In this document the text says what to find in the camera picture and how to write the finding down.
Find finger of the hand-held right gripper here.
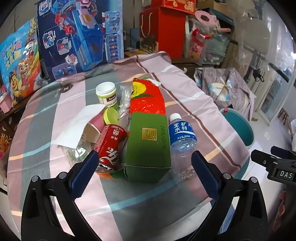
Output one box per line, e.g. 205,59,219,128
271,146,296,160
251,149,278,166

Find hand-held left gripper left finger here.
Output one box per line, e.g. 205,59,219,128
21,150,100,241

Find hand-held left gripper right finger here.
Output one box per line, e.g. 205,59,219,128
191,150,269,241

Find green and white packet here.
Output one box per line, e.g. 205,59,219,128
62,139,93,167

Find red soda can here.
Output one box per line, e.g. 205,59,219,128
95,124,128,174

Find teal plastic bin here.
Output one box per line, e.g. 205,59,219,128
220,108,254,147

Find clear water bottle blue label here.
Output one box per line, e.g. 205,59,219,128
168,113,204,183

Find white paper sheet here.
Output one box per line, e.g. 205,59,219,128
54,104,107,149

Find pink paper cup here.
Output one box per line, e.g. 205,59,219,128
83,115,105,143

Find lime green jar lid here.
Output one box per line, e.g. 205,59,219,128
103,108,119,127

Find olive green carton box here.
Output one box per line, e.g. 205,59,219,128
124,112,171,183

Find white jar with green label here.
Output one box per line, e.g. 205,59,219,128
96,82,119,110

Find red plastic bag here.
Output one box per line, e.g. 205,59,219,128
129,77,166,116

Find wooden stool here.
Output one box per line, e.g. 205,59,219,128
277,109,294,139

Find clear crumpled plastic wrapper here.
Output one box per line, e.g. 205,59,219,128
118,85,133,130

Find pink grey checked cloth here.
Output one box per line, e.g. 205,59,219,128
7,51,251,241

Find grey floral blanket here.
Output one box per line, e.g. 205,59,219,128
194,67,256,121

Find multicoloured toy sticks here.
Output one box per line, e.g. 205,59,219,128
0,133,12,153

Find small pink box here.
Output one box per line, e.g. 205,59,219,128
0,85,13,114

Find brown wooden cabinet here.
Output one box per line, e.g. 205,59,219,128
171,62,197,77

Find cartoon dog toy box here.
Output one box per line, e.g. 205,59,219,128
0,17,50,106

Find bag of pink toys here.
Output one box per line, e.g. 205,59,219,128
185,10,232,66

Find blue robot toy box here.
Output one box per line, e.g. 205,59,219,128
37,0,124,80

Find small blue box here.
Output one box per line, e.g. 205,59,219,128
130,28,140,50

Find red and gold gift box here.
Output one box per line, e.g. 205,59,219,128
162,0,197,15

